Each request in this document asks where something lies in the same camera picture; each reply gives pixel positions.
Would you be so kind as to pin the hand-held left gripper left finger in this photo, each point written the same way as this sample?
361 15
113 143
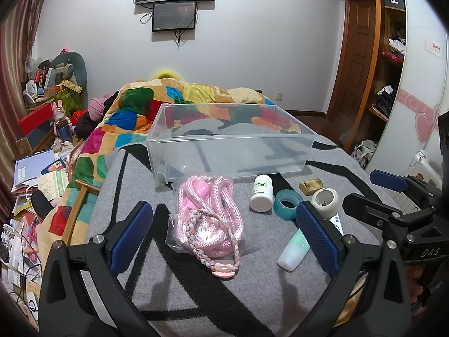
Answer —
130 235

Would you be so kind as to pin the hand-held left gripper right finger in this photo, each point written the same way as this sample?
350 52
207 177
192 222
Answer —
317 239

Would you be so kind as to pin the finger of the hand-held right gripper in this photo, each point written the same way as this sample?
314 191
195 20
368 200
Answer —
388 180
366 210

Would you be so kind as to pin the white tape roll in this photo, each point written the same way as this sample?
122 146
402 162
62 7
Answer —
321 207

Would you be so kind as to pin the person's right hand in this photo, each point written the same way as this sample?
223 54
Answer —
415 281

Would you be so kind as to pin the green and white tube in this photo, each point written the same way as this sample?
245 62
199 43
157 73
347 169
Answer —
294 250

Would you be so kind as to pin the white handbag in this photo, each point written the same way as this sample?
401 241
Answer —
364 151

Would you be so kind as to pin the teal tape roll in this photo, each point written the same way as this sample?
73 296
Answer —
280 209

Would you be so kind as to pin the brown rectangular block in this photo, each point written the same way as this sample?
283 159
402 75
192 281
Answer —
310 186

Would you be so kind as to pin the wooden massage hammer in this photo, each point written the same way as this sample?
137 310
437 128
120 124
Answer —
75 210

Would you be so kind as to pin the white pill bottle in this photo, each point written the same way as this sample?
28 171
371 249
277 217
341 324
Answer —
261 196

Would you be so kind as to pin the wooden wardrobe shelves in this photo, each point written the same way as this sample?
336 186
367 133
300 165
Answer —
380 77

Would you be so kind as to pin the white wardrobe door with hearts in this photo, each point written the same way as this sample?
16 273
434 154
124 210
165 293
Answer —
421 77

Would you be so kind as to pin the pile of papers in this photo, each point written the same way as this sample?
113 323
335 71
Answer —
17 252

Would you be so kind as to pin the colourful patchwork blanket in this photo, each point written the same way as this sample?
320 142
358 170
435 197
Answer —
115 119

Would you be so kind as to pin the blue and white booklet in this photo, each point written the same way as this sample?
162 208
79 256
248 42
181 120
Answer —
29 170

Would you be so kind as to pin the dark clothing pile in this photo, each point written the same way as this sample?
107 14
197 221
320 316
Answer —
84 123

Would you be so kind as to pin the clear plastic storage box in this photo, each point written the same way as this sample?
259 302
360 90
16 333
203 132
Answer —
228 154

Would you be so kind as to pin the brown wooden door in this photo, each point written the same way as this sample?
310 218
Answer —
356 56

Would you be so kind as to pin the pink knitted hat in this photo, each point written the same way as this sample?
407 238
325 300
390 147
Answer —
97 107

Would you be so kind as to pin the pink bunny toy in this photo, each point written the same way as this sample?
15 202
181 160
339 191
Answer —
61 116

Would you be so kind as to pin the red box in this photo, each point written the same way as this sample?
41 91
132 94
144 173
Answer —
33 117

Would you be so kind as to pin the yellow plush toy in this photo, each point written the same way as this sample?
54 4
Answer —
166 75

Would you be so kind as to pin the striped curtain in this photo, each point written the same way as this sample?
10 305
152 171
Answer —
12 112

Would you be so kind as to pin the grey neck pillow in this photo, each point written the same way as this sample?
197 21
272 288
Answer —
80 63

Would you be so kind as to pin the small black wall monitor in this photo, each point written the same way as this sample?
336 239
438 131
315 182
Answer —
173 15

